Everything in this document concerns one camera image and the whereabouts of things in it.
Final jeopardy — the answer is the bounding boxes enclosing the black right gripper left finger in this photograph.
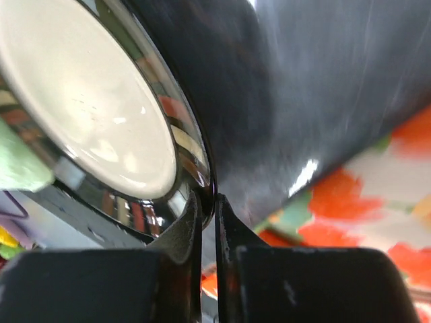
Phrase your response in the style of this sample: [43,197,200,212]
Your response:
[1,195,201,322]

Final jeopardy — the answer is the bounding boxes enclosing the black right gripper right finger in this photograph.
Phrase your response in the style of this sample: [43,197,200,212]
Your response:
[215,195,419,322]

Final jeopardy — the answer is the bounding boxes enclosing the pale green plastic bag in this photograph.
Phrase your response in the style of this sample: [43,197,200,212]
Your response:
[1,121,55,192]

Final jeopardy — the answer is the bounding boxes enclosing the orange floral cloth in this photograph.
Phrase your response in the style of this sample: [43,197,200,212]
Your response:
[202,108,430,322]

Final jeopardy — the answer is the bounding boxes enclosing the cream plate with dark rim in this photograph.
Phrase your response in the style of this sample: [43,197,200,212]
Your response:
[1,1,216,237]

